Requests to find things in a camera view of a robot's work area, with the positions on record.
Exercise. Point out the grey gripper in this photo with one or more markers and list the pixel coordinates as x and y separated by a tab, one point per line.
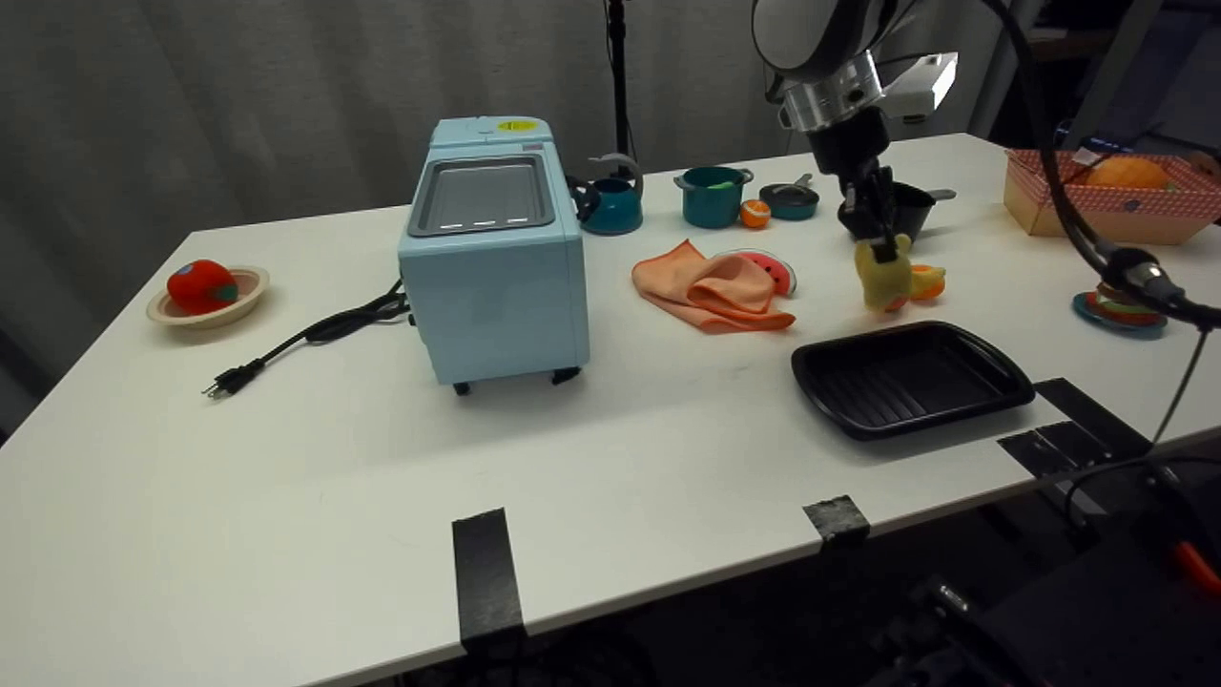
845	129

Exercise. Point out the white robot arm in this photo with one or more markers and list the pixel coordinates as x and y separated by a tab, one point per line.
812	41

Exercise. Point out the teal toy pot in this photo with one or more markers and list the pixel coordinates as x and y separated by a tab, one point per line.
710	195

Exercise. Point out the black grill tray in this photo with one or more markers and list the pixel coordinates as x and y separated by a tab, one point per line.
907	378

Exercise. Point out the orange fruit plush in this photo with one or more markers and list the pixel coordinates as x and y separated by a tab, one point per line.
930	283

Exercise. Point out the orange half toy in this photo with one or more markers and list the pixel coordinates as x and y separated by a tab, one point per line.
752	214

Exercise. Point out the watermelon slice plush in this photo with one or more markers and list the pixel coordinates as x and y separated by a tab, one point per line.
776	267

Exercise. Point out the orange cloth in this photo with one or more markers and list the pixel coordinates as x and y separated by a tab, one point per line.
710	290

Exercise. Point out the teal small plate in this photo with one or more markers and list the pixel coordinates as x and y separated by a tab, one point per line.
1122	322

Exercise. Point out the teal toy kettle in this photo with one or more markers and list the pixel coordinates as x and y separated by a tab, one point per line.
613	205

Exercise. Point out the toy burger plush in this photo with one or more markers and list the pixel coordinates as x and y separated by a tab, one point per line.
1122	308

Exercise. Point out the light blue toy oven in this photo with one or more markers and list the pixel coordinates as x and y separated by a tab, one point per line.
495	255

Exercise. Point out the black tape strip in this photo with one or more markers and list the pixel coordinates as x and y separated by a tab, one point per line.
485	577

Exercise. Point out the beige bowl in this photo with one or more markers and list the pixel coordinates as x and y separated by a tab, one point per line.
248	290

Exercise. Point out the red tomato plush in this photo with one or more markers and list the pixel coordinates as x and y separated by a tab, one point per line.
202	287

